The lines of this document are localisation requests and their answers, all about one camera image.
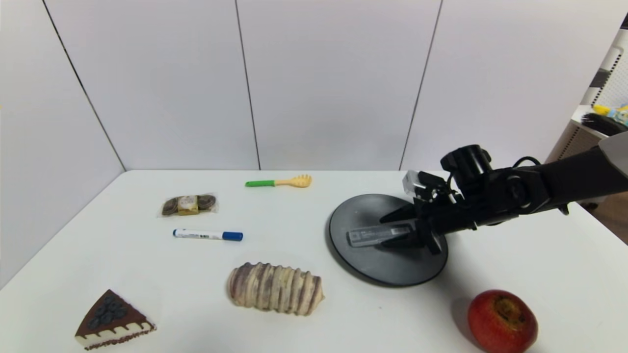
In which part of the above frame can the black bristle brush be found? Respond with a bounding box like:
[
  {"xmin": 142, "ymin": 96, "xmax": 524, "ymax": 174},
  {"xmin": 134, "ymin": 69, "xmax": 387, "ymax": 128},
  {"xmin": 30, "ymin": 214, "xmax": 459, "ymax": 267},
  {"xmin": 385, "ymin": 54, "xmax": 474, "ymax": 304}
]
[{"xmin": 581, "ymin": 112, "xmax": 628, "ymax": 137}]

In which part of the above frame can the wrapped chocolate candy pack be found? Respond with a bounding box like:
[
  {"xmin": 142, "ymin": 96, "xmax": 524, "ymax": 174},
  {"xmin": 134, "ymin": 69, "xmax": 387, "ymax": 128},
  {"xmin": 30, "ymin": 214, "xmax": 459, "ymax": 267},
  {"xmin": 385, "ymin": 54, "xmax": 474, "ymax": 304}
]
[{"xmin": 158, "ymin": 193, "xmax": 219, "ymax": 218}]

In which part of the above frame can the yellow and blue toy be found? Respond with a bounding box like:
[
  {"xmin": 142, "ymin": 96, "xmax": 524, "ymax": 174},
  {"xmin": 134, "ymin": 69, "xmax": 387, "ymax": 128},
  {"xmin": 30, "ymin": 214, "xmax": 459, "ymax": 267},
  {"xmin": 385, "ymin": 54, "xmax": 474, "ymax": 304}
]
[{"xmin": 593, "ymin": 103, "xmax": 628, "ymax": 123}]

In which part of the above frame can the chocolate cake slice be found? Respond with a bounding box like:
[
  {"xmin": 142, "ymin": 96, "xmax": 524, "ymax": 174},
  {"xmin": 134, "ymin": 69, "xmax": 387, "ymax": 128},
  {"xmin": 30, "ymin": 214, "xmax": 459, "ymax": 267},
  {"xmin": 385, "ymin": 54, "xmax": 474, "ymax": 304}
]
[{"xmin": 74, "ymin": 289, "xmax": 157, "ymax": 351}]

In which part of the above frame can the gray round plate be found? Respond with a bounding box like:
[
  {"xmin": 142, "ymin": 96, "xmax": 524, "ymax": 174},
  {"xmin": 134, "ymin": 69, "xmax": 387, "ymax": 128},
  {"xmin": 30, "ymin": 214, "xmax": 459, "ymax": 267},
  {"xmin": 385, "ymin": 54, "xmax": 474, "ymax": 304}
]
[{"xmin": 328, "ymin": 193, "xmax": 449, "ymax": 287}]

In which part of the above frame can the purple striped bread roll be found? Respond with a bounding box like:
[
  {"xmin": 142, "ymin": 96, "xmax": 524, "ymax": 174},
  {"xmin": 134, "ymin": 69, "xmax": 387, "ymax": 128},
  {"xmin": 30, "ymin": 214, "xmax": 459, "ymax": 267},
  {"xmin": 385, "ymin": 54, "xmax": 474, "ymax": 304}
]
[{"xmin": 227, "ymin": 262, "xmax": 325, "ymax": 316}]

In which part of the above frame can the red apple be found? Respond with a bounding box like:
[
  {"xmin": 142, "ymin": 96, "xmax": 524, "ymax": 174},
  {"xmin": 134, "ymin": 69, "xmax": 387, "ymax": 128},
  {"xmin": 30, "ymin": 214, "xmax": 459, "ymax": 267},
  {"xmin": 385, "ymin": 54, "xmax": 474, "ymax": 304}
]
[{"xmin": 468, "ymin": 289, "xmax": 539, "ymax": 353}]

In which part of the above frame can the white desk shelf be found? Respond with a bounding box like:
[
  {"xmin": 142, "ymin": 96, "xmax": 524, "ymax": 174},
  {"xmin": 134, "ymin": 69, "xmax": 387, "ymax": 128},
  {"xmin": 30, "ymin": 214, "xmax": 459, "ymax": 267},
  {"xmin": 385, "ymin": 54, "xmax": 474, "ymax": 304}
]
[{"xmin": 572, "ymin": 104, "xmax": 628, "ymax": 140}]

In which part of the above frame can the beige perforated side panel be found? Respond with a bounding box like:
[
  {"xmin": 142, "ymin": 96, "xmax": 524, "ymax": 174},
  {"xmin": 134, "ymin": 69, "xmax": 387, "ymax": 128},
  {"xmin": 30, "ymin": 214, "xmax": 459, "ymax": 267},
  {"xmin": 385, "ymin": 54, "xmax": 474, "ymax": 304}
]
[{"xmin": 546, "ymin": 124, "xmax": 603, "ymax": 163}]

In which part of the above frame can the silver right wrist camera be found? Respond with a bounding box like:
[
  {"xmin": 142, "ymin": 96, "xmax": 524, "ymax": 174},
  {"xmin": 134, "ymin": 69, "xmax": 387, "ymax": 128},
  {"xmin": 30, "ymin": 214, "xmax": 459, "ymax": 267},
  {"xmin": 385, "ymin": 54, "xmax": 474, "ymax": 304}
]
[{"xmin": 402, "ymin": 170, "xmax": 444, "ymax": 202}]

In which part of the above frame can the small gray rectangular case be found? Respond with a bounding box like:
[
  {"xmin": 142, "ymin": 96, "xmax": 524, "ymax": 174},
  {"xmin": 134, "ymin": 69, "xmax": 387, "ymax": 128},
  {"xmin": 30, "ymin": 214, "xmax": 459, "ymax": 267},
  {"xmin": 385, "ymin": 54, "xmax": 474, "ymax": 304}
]
[{"xmin": 347, "ymin": 225, "xmax": 414, "ymax": 248}]

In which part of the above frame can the yellow toy fork green handle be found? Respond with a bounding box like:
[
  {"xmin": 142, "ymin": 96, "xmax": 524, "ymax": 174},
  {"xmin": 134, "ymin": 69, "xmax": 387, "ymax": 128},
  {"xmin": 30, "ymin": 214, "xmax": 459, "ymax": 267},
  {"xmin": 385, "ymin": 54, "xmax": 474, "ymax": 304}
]
[{"xmin": 245, "ymin": 174, "xmax": 313, "ymax": 188}]

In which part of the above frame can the white marker with blue cap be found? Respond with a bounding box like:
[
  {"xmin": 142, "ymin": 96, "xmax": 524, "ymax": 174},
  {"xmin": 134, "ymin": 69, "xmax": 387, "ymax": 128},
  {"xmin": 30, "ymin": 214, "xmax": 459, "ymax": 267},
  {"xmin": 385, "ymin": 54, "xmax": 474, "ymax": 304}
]
[{"xmin": 172, "ymin": 228, "xmax": 243, "ymax": 242}]

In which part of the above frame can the white pegboard panel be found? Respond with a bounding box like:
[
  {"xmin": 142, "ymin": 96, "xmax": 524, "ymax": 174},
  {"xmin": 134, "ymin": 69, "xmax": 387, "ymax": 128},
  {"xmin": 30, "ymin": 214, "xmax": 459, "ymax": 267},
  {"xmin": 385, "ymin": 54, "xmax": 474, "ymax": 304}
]
[{"xmin": 581, "ymin": 29, "xmax": 628, "ymax": 106}]

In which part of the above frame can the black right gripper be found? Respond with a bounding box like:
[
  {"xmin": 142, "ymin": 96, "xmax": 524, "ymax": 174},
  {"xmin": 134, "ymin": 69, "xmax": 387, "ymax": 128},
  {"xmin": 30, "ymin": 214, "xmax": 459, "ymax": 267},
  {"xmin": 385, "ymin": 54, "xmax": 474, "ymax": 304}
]
[{"xmin": 347, "ymin": 197, "xmax": 478, "ymax": 255}]

